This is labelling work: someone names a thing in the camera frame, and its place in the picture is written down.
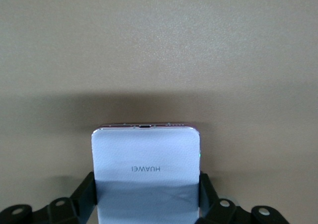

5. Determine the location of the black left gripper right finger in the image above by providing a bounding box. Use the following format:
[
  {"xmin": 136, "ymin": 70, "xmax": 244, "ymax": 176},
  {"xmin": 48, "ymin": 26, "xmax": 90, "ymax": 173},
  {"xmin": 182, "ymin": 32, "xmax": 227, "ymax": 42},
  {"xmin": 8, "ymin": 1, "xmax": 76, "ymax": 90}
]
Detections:
[{"xmin": 198, "ymin": 171, "xmax": 291, "ymax": 224}]

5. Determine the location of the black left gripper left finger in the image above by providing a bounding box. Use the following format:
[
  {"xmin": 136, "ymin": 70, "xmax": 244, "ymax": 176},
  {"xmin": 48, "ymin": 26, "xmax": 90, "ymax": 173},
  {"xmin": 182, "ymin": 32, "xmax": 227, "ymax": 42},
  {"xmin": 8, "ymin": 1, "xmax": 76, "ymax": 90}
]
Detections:
[{"xmin": 0, "ymin": 170, "xmax": 98, "ymax": 224}]

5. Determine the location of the lavender flip phone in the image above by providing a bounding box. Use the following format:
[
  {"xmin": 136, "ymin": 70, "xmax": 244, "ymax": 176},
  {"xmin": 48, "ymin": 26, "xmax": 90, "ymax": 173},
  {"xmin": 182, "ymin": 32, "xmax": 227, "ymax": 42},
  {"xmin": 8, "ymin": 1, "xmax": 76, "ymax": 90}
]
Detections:
[{"xmin": 90, "ymin": 121, "xmax": 202, "ymax": 224}]

